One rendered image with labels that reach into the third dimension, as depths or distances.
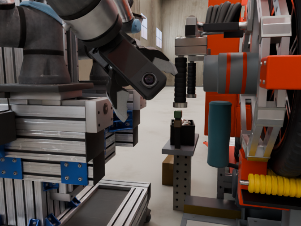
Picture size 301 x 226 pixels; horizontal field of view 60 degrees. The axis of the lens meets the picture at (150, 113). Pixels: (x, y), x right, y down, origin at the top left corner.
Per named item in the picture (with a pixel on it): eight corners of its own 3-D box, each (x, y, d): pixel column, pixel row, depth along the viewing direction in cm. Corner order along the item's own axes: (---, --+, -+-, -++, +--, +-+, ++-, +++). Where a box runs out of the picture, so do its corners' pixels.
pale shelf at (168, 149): (193, 156, 137) (193, 150, 137) (161, 154, 141) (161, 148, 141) (199, 137, 178) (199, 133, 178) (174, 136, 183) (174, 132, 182)
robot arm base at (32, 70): (6, 84, 76) (4, 49, 74) (39, 82, 91) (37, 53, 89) (53, 84, 73) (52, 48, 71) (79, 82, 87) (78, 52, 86)
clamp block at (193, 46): (206, 54, 72) (207, 35, 71) (174, 55, 74) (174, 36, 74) (207, 56, 77) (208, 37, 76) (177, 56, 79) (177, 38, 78)
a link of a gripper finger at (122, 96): (113, 108, 57) (115, 71, 51) (127, 124, 53) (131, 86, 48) (100, 112, 55) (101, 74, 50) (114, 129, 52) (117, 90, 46)
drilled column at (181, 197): (188, 211, 163) (190, 146, 157) (173, 209, 165) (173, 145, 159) (190, 204, 172) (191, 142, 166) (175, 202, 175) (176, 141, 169)
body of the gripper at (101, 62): (131, 47, 52) (101, -3, 43) (157, 67, 47) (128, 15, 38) (103, 72, 52) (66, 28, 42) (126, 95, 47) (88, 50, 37)
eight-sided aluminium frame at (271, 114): (280, 183, 65) (298, -54, 57) (252, 180, 66) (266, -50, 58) (252, 135, 117) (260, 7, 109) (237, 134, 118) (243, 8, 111)
